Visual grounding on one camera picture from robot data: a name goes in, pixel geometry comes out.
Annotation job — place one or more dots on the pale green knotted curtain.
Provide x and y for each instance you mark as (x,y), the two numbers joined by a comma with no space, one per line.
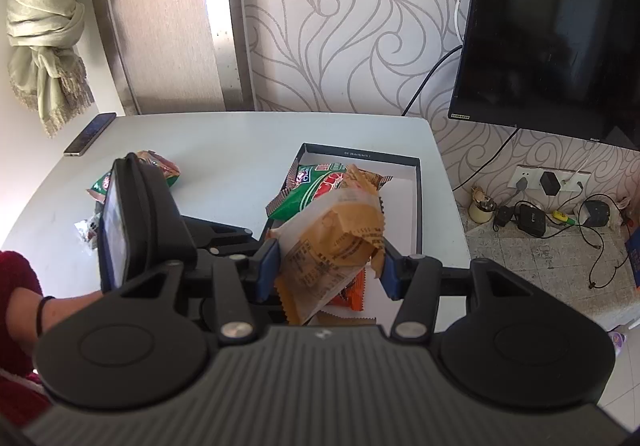
(40,25)

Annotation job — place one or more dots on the dark candy clear wrapper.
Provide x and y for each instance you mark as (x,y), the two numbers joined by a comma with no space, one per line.
(89,231)

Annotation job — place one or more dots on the brown crimped snack packet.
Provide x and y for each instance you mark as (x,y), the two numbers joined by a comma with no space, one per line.
(350,317)

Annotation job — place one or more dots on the grey plug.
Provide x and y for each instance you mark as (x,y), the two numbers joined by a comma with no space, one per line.
(521,183)

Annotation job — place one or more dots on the white cup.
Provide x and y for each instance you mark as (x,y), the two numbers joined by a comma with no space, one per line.
(481,213)

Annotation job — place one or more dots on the black rounded device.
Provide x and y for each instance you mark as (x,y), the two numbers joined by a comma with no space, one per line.
(596,213)

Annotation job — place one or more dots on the tan bread packet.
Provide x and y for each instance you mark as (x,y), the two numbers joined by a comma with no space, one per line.
(340,236)

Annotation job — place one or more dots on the orange snack packet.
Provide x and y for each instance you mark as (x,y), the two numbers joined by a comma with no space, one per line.
(354,293)

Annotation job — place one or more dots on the black television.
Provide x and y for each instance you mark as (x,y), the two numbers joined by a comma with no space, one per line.
(550,25)

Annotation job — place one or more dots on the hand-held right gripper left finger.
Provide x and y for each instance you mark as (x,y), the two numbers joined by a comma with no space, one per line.
(267,271)

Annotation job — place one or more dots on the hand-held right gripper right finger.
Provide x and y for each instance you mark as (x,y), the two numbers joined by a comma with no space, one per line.
(391,276)

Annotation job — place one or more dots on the smartphone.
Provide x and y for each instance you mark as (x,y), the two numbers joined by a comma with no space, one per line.
(90,134)

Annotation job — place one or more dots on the black power adapter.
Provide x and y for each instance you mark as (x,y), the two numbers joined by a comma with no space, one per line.
(551,183)

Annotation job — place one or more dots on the blue box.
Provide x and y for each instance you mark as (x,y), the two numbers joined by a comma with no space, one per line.
(634,258)

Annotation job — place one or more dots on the white wall outlet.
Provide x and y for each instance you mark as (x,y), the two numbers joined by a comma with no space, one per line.
(575,178)

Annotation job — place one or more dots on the grey shallow box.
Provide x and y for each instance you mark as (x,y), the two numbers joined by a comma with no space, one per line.
(400,206)

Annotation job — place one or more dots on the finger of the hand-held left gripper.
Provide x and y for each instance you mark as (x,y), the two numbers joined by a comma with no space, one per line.
(225,230)
(235,247)

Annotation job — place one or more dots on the person's left forearm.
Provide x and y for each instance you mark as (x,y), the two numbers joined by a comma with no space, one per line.
(70,308)

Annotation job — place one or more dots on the yellow green small gadget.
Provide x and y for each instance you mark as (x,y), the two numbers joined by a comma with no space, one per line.
(561,217)

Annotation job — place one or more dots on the black set-top box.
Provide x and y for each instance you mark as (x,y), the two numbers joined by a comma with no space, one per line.
(531,220)

